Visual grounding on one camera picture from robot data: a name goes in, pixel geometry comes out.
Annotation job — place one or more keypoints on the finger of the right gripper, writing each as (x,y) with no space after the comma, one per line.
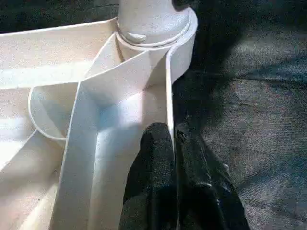
(180,4)

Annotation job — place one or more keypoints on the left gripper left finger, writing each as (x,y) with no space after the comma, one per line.
(153,182)

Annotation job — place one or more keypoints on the white plastic table leg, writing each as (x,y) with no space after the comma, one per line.
(153,21)

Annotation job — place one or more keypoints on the white plastic table top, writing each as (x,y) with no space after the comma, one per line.
(60,95)

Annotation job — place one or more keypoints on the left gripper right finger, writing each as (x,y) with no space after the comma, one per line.
(206,191)

